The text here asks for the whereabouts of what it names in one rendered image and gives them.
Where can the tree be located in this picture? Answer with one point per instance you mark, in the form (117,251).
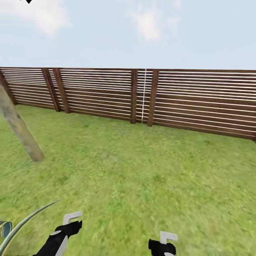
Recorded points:
(19,127)

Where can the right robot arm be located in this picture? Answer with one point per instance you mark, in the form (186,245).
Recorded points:
(163,248)

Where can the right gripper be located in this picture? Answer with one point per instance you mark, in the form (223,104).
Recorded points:
(156,247)

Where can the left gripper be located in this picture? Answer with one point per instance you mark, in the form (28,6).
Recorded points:
(73,227)

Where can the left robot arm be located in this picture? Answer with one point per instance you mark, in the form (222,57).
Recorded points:
(57,242)

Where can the bush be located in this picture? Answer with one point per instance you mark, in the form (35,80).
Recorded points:
(10,232)

